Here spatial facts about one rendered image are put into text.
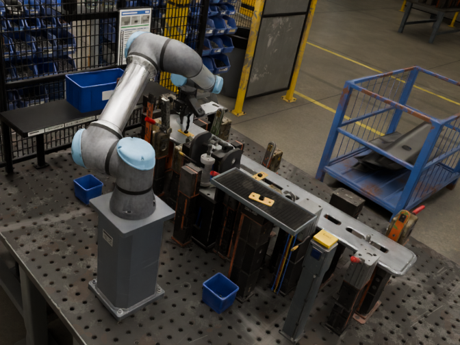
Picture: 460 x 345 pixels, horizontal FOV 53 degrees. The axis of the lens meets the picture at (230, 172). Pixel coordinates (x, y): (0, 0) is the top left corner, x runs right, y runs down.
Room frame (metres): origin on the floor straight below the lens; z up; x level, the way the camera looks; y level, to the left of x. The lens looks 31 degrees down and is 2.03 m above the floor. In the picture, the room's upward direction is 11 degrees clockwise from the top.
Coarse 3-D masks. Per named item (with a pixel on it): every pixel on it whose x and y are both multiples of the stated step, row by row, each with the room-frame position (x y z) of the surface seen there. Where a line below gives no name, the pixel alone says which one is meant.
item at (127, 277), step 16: (112, 192) 1.26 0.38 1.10; (96, 208) 1.17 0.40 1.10; (160, 208) 1.23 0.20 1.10; (112, 224) 1.11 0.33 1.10; (128, 224) 1.12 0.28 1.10; (144, 224) 1.13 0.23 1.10; (160, 224) 1.19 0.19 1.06; (112, 240) 1.12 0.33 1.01; (128, 240) 1.11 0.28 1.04; (144, 240) 1.15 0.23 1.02; (160, 240) 1.20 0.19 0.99; (112, 256) 1.12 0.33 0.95; (128, 256) 1.11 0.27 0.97; (144, 256) 1.15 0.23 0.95; (112, 272) 1.12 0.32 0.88; (128, 272) 1.11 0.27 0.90; (144, 272) 1.16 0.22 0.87; (96, 288) 1.17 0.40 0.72; (112, 288) 1.12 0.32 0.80; (128, 288) 1.11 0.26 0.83; (144, 288) 1.16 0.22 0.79; (160, 288) 1.22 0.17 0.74; (112, 304) 1.11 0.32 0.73; (128, 304) 1.11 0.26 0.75; (144, 304) 1.15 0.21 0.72
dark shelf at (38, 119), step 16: (176, 96) 2.37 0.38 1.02; (0, 112) 1.78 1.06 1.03; (16, 112) 1.81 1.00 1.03; (32, 112) 1.84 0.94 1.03; (48, 112) 1.87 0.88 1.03; (64, 112) 1.90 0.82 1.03; (80, 112) 1.93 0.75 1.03; (96, 112) 1.96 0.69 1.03; (16, 128) 1.68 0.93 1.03; (32, 128) 1.70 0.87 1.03; (48, 128) 1.74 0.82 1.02
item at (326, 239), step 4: (320, 232) 1.19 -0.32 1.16; (324, 232) 1.19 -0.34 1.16; (316, 236) 1.16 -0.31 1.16; (320, 236) 1.17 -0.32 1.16; (324, 236) 1.17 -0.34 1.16; (328, 236) 1.18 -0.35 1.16; (332, 236) 1.18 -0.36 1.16; (316, 240) 1.15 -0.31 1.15; (320, 240) 1.15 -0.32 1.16; (324, 240) 1.15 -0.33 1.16; (328, 240) 1.15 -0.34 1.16; (332, 240) 1.16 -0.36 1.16; (336, 240) 1.17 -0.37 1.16; (324, 244) 1.14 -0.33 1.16; (328, 244) 1.13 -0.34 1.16; (332, 244) 1.15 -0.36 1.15
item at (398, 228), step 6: (402, 210) 1.52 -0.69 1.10; (402, 216) 1.49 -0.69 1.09; (408, 216) 1.49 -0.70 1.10; (396, 222) 1.49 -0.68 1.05; (402, 222) 1.49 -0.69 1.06; (396, 228) 1.49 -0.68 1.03; (402, 228) 1.48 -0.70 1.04; (390, 234) 1.49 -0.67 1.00; (396, 234) 1.48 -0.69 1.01; (396, 240) 1.47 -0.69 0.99
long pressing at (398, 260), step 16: (176, 128) 2.02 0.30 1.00; (192, 128) 2.06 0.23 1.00; (240, 160) 1.83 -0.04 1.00; (272, 176) 1.75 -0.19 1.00; (304, 192) 1.67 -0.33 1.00; (336, 208) 1.60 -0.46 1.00; (320, 224) 1.46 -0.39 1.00; (352, 224) 1.50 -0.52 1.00; (352, 240) 1.40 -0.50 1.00; (384, 240) 1.44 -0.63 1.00; (384, 256) 1.34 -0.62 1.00; (400, 256) 1.36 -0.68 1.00; (400, 272) 1.26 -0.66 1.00
